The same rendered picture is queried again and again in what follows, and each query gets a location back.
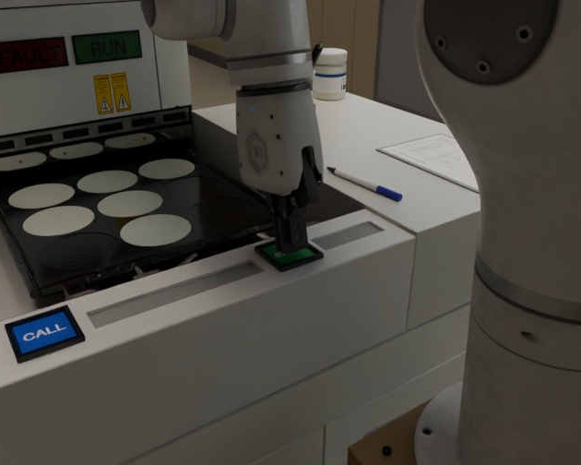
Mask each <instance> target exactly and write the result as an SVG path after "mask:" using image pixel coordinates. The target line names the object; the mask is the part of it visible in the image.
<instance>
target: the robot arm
mask: <svg viewBox="0 0 581 465"><path fill-rule="evenodd" d="M140 3H141V5H140V6H141V10H142V11H143V15H144V18H145V21H146V22H147V24H148V27H149V28H150V29H151V31H152V32H153V33H154V34H155V35H157V36H158V37H160V38H162V39H164V40H168V41H191V40H201V39H209V38H221V39H222V40H223V42H224V47H225V53H226V59H227V60H230V61H227V66H228V72H229V79H230V85H231V86H241V88H242V89H240V90H236V132H237V144H238V154H239V163H240V170H241V177H242V180H243V182H244V183H245V184H246V185H248V186H250V187H252V188H254V189H256V190H257V191H258V192H259V193H261V194H262V195H264V196H265V198H266V199H267V207H268V211H269V214H270V215H271V216H275V217H272V221H273V229H274V235H275V243H276V249H277V251H279V252H282V253H283V254H285V255H287V254H290V253H293V252H296V251H300V250H303V249H305V248H307V246H308V238H307V230H306V221H305V214H306V213H307V206H308V205H310V204H313V203H316V202H319V195H318V191H317V187H318V186H320V185H321V184H322V183H323V181H324V160H323V151H322V144H321V138H320V132H319V127H318V122H317V117H316V112H315V108H314V101H313V97H312V94H311V91H310V89H309V88H310V82H303V79H304V78H308V77H312V76H313V75H314V70H313V60H312V51H308V50H311V43H310V34H309V25H308V16H307V6H306V0H140ZM415 48H416V55H417V61H418V65H419V69H420V72H421V77H422V80H423V83H424V86H425V88H426V89H427V92H428V94H429V96H430V98H431V100H432V102H433V105H434V106H435V108H436V110H437V112H438V113H439V114H440V116H441V118H442V119H443V121H444V122H445V124H446V126H447V128H448V129H449V131H450V132H451V134H452V135H453V137H454V138H455V140H456V142H457V144H458V145H459V147H460V148H461V149H462V151H463V153H464V154H465V156H466V158H467V160H468V163H469V165H470V168H471V170H472V171H473V173H474V176H475V179H476V182H477V185H478V189H479V193H480V221H479V229H478V237H477V246H476V256H475V266H474V275H473V284H472V294H471V304H470V313H469V322H468V340H467V349H466V359H465V367H464V376H463V381H462V382H459V383H456V384H454V385H453V386H451V387H448V388H447V389H445V390H443V391H442V392H441V393H439V394H438V395H437V396H436V397H434V398H433V399H432V400H431V401H430V403H429V404H428V405H427V406H426V407H425V409H424V410H423V412H422V414H421V417H420V419H419V420H418V422H417V427H416V431H415V436H414V461H415V465H581V0H417V5H416V13H415ZM301 51H304V52H301ZM294 52H296V53H294ZM286 53H288V54H286ZM272 54H273V55H272ZM264 55H265V56H264ZM256 56H258V57H256ZM248 57H251V58H248ZM241 58H243V59H241ZM232 59H236V60H232Z"/></svg>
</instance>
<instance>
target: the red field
mask: <svg viewBox="0 0 581 465"><path fill-rule="evenodd" d="M63 64H66V60H65V50H64V45H63V40H51V41H41V42H21V43H10V44H0V71H6V70H14V69H22V68H31V67H39V66H55V65H63Z"/></svg>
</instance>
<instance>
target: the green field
mask: <svg viewBox="0 0 581 465"><path fill-rule="evenodd" d="M75 43H76V48H77V59H78V62H79V63H80V62H88V61H97V60H105V59H114V58H122V57H130V56H139V55H140V51H139V43H138V35H137V32H134V33H124V34H114V35H103V36H92V37H82V38H75Z"/></svg>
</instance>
